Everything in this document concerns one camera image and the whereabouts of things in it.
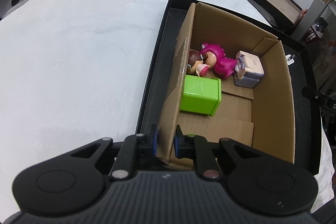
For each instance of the white charger plug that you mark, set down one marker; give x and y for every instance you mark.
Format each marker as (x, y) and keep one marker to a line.
(290, 59)

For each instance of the green plastic box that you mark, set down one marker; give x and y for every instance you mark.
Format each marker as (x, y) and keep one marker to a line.
(201, 95)

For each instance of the black tray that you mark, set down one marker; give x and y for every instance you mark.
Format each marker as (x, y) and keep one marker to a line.
(308, 131)

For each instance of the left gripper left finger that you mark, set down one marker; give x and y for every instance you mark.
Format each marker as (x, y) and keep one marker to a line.
(132, 152)

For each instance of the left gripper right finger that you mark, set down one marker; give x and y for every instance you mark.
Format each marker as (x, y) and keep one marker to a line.
(199, 150)

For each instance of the lavender block figurine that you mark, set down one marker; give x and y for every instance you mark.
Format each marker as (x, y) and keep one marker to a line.
(248, 70)

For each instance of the brown hair pink figurine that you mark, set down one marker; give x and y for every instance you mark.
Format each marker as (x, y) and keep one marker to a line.
(196, 65)

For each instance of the brown cardboard box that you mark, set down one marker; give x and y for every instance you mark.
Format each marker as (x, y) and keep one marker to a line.
(261, 117)

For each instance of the pink dinosaur figurine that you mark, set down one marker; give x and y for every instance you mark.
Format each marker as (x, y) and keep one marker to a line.
(214, 56)

